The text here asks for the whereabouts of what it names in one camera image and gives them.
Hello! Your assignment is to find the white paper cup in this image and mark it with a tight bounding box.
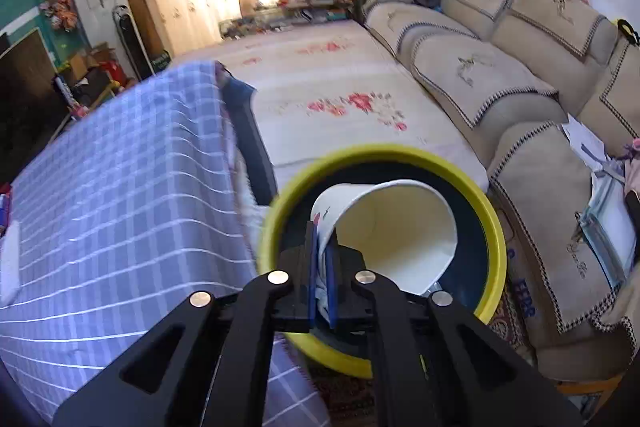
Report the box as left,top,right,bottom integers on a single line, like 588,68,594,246
310,179,458,320

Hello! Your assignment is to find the yellow rimmed trash bin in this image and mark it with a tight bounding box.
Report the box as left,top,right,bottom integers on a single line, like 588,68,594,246
256,143,509,379

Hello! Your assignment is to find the blue checkered tablecloth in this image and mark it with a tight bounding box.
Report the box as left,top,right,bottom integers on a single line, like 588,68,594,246
0,59,331,427

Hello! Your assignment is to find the paper stack on sofa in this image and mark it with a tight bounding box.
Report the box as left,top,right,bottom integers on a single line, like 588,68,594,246
562,116,637,289

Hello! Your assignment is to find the blue tissue pack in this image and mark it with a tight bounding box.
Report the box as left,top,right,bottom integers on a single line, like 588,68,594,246
0,191,12,235

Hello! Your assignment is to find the floral white bed sheet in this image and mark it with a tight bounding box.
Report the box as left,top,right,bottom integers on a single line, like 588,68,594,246
171,22,488,190

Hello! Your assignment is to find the large black television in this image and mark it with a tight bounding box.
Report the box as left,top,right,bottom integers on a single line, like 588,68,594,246
1,28,65,183

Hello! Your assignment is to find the beige sofa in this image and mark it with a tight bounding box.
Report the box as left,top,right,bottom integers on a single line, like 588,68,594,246
356,0,639,381

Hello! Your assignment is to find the black tower fan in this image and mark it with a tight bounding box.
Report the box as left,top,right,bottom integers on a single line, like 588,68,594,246
112,4,154,80

